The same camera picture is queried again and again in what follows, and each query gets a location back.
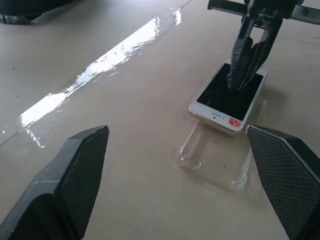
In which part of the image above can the white smartphone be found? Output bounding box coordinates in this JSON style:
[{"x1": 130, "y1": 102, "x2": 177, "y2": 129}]
[{"x1": 188, "y1": 57, "x2": 269, "y2": 137}]

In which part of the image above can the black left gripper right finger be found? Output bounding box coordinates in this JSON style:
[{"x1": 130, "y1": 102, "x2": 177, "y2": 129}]
[{"x1": 245, "y1": 124, "x2": 320, "y2": 240}]

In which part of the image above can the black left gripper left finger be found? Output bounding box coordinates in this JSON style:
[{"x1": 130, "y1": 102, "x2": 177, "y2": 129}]
[{"x1": 0, "y1": 124, "x2": 110, "y2": 240}]

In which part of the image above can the clear plastic phone case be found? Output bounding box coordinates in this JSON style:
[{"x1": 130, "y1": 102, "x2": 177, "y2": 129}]
[{"x1": 176, "y1": 94, "x2": 267, "y2": 192}]

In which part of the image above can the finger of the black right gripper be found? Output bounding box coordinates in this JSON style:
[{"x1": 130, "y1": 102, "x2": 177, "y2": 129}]
[
  {"x1": 226, "y1": 12, "x2": 254, "y2": 95},
  {"x1": 239, "y1": 20, "x2": 284, "y2": 90}
]

